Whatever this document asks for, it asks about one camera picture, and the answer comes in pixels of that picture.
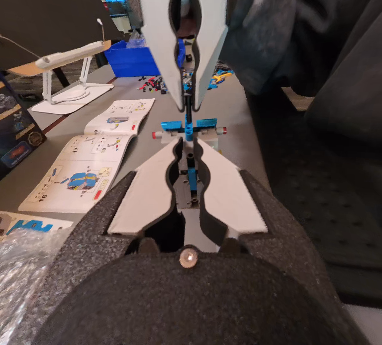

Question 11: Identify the blue brick beam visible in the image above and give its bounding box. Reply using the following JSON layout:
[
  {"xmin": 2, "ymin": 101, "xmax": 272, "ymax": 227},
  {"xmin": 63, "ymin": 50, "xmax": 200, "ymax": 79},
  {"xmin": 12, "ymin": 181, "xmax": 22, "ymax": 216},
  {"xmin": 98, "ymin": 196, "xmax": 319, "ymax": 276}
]
[{"xmin": 184, "ymin": 114, "xmax": 195, "ymax": 142}]

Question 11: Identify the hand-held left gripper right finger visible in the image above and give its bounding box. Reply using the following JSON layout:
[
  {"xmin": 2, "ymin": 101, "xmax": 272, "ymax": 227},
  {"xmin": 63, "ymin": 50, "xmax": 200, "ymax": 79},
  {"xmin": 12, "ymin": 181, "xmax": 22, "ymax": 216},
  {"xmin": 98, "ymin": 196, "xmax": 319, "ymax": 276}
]
[{"xmin": 193, "ymin": 138, "xmax": 268, "ymax": 246}]

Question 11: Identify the crumpled clear plastic bag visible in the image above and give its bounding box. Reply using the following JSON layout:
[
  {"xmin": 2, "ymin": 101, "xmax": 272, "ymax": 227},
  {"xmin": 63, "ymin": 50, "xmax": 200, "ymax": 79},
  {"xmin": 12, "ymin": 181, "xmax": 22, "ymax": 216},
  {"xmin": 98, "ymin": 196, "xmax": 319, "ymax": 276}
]
[
  {"xmin": 0, "ymin": 228, "xmax": 70, "ymax": 345},
  {"xmin": 127, "ymin": 29, "xmax": 147, "ymax": 51}
]

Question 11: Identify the black brick axle pin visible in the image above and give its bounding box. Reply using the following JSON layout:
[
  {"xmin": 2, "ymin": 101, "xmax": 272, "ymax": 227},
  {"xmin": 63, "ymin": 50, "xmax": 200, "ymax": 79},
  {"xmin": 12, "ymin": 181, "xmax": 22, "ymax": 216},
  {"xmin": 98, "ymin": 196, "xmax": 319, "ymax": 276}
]
[{"xmin": 185, "ymin": 95, "xmax": 193, "ymax": 140}]

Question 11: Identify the blue storage bin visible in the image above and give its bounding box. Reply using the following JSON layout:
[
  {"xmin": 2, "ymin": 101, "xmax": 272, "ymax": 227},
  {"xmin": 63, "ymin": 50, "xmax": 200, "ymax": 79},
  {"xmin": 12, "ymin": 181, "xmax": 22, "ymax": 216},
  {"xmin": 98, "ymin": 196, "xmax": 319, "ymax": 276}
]
[{"xmin": 104, "ymin": 39, "xmax": 187, "ymax": 78}]

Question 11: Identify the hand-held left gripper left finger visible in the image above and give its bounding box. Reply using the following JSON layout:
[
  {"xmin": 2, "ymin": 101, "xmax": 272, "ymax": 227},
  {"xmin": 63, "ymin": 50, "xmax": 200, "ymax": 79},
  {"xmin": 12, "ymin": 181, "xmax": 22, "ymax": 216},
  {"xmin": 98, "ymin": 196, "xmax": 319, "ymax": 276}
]
[{"xmin": 107, "ymin": 137, "xmax": 183, "ymax": 236}]

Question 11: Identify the person's right forearm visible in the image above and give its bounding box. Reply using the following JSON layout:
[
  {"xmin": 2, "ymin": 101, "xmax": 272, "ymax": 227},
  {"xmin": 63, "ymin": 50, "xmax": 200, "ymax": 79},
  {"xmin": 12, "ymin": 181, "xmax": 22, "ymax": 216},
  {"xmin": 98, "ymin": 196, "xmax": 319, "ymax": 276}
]
[{"xmin": 219, "ymin": 0, "xmax": 300, "ymax": 96}]

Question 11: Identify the pile of small brick parts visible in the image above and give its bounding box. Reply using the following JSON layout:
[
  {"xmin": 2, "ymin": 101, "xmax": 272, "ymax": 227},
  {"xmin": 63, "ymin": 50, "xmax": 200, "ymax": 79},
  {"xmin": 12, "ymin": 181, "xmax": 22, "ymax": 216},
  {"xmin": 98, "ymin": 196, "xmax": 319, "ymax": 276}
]
[{"xmin": 137, "ymin": 64, "xmax": 235, "ymax": 95}]

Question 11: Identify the open instruction booklet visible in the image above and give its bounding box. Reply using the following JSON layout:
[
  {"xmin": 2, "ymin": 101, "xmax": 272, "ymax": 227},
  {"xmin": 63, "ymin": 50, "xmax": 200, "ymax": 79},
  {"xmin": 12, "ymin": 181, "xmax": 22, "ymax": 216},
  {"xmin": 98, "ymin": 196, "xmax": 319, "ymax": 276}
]
[{"xmin": 19, "ymin": 98, "xmax": 156, "ymax": 214}]

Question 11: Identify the blue printed leaflet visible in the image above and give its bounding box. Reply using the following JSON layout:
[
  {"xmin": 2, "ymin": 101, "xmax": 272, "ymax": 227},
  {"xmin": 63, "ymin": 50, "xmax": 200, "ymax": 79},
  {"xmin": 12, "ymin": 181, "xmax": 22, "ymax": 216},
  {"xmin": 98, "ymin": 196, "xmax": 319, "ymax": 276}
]
[{"xmin": 0, "ymin": 210, "xmax": 74, "ymax": 243}]

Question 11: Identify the dark dotted cloth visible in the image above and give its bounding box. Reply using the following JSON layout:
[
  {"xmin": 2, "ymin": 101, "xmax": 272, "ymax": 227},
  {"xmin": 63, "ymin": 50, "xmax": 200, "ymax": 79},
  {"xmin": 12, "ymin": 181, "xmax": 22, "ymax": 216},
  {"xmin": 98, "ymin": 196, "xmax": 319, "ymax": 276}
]
[{"xmin": 246, "ymin": 87, "xmax": 382, "ymax": 305}]

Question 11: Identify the black divider panel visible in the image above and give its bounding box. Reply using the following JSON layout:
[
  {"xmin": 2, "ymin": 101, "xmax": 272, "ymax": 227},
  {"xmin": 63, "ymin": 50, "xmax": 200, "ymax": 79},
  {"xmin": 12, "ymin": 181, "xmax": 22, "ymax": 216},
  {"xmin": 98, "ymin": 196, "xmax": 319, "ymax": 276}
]
[{"xmin": 0, "ymin": 0, "xmax": 129, "ymax": 69}]

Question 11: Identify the dark robot kit box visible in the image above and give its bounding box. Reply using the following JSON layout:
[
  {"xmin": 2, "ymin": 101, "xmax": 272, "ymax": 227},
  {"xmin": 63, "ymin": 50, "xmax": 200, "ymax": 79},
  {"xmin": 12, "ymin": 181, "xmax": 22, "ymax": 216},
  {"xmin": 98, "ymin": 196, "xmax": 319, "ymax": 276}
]
[{"xmin": 0, "ymin": 70, "xmax": 48, "ymax": 180}]

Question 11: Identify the white adjustable stand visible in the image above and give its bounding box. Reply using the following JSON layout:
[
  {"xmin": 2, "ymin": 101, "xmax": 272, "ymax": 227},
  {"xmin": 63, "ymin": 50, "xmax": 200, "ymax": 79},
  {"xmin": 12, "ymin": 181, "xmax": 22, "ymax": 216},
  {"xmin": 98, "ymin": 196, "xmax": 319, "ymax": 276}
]
[{"xmin": 0, "ymin": 18, "xmax": 115, "ymax": 115}]

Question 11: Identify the blue brick toy car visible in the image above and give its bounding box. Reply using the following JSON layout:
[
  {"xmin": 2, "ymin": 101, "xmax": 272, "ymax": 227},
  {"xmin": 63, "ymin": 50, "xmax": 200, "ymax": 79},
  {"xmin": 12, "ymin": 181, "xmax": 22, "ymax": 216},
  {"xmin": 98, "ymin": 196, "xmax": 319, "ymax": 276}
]
[{"xmin": 152, "ymin": 118, "xmax": 227, "ymax": 209}]

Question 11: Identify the grey desk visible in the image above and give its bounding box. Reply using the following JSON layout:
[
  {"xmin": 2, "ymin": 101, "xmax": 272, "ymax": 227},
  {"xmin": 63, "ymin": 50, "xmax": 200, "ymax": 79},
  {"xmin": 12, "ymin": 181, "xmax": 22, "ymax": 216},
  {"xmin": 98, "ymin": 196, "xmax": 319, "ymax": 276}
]
[{"xmin": 0, "ymin": 63, "xmax": 272, "ymax": 345}]

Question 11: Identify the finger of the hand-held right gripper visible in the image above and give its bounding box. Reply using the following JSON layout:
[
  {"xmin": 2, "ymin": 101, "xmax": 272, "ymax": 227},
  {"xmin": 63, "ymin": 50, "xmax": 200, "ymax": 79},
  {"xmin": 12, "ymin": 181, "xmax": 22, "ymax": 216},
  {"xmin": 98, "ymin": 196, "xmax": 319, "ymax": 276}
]
[
  {"xmin": 190, "ymin": 0, "xmax": 231, "ymax": 112},
  {"xmin": 133, "ymin": 0, "xmax": 185, "ymax": 113}
]

